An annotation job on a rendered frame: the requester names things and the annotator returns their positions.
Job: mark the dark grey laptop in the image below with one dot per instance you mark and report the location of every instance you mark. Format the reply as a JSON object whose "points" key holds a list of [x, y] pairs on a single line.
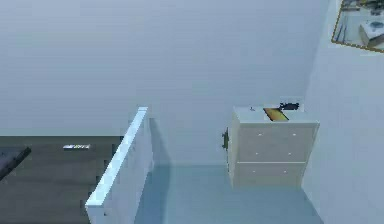
{"points": [[10, 159]]}

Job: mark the dark green object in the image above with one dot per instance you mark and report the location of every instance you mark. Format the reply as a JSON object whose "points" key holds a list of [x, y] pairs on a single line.
{"points": [[225, 139]]}

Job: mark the yellow orange book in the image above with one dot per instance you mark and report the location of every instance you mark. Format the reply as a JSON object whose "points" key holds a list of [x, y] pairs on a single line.
{"points": [[275, 114]]}

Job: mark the white chest of drawers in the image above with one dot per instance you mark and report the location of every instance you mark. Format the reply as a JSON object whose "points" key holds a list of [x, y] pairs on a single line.
{"points": [[270, 151]]}

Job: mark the small black object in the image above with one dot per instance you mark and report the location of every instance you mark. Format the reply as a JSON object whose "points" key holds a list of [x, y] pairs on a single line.
{"points": [[290, 106]]}

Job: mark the white remote control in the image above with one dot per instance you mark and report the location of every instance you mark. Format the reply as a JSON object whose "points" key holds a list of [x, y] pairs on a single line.
{"points": [[76, 146]]}

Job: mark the dark wooden table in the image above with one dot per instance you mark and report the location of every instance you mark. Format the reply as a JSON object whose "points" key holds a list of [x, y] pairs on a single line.
{"points": [[53, 181]]}

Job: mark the gold framed wall picture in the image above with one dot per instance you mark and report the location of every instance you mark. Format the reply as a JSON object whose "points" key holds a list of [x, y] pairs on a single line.
{"points": [[361, 25]]}

